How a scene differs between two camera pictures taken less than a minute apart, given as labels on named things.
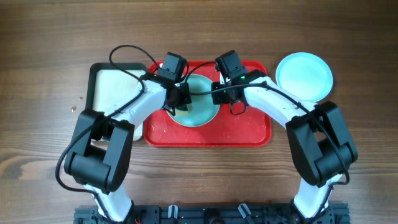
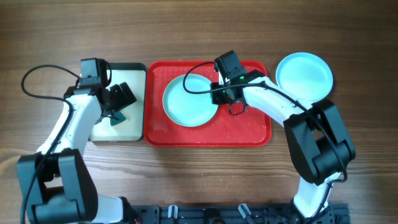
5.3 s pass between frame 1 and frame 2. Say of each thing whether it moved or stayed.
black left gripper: moved
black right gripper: stayed
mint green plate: stayed
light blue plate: stayed
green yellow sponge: moved
